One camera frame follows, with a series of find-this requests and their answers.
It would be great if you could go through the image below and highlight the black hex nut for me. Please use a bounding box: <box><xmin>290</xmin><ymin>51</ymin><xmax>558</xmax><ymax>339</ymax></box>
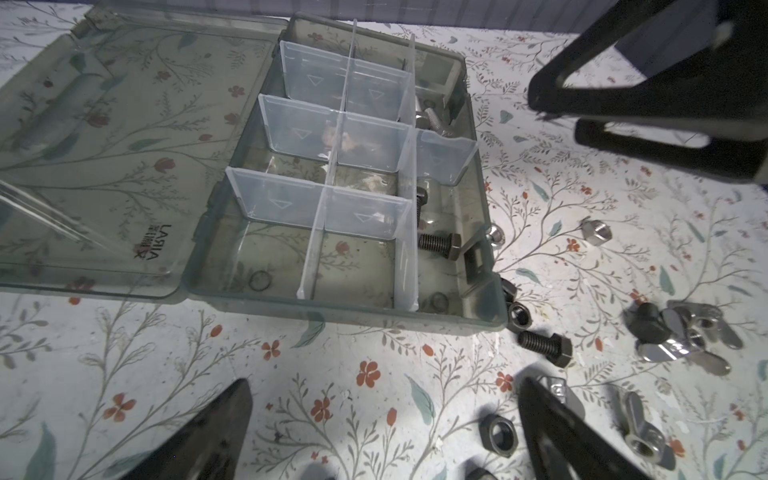
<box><xmin>479</xmin><ymin>414</ymin><xmax>519</xmax><ymax>458</ymax></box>

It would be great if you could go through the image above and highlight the green transparent organizer box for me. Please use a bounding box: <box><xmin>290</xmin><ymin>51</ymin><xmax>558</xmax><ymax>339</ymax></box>
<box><xmin>1</xmin><ymin>1</ymin><xmax>506</xmax><ymax>334</ymax></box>

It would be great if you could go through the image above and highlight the black hex bolt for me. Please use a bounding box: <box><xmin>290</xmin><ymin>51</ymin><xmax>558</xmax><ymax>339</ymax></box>
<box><xmin>418</xmin><ymin>233</ymin><xmax>462</xmax><ymax>261</ymax></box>
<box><xmin>517</xmin><ymin>331</ymin><xmax>573</xmax><ymax>369</ymax></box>

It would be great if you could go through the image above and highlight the silver wing nut pile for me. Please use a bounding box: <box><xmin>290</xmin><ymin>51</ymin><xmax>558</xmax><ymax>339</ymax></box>
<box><xmin>635</xmin><ymin>300</ymin><xmax>744</xmax><ymax>377</ymax></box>

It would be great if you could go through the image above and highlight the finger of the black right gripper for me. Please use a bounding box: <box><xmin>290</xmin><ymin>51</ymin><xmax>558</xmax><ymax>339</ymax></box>
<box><xmin>527</xmin><ymin>1</ymin><xmax>767</xmax><ymax>141</ymax></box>
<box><xmin>574</xmin><ymin>119</ymin><xmax>767</xmax><ymax>183</ymax></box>

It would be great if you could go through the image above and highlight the silver hex bolt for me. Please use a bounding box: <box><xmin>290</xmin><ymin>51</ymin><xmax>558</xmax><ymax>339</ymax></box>
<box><xmin>415</xmin><ymin>98</ymin><xmax>453</xmax><ymax>138</ymax></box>

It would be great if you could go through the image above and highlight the silver cap nut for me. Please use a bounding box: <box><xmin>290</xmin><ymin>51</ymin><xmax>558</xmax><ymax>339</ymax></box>
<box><xmin>580</xmin><ymin>218</ymin><xmax>613</xmax><ymax>246</ymax></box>

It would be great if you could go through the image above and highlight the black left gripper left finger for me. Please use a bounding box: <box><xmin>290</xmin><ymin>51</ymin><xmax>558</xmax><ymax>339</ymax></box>
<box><xmin>123</xmin><ymin>378</ymin><xmax>253</xmax><ymax>479</ymax></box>

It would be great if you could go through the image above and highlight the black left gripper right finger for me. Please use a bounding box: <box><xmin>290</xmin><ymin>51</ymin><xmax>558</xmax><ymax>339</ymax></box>
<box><xmin>518</xmin><ymin>378</ymin><xmax>648</xmax><ymax>479</ymax></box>

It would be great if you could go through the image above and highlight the black wing knob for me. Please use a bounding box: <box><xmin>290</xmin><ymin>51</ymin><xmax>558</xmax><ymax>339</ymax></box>
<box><xmin>624</xmin><ymin>302</ymin><xmax>672</xmax><ymax>344</ymax></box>

